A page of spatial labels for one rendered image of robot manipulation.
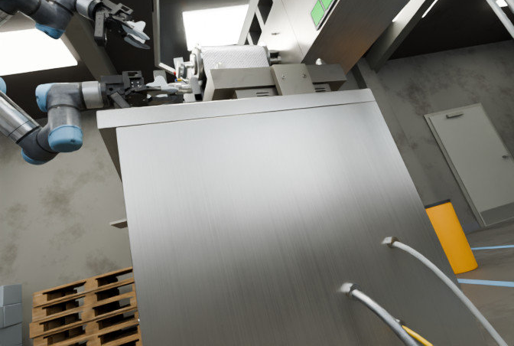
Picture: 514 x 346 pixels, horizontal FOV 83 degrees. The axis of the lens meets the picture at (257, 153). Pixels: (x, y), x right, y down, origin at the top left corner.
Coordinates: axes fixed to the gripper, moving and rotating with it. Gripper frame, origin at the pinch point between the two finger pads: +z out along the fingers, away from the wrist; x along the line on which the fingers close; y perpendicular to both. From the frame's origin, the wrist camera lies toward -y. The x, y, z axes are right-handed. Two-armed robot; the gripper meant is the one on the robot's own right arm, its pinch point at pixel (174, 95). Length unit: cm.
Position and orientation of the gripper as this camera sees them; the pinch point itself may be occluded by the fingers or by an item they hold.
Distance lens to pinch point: 96.3
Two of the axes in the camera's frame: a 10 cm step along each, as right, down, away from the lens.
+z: 9.2, -1.4, 3.5
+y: -2.6, -9.1, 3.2
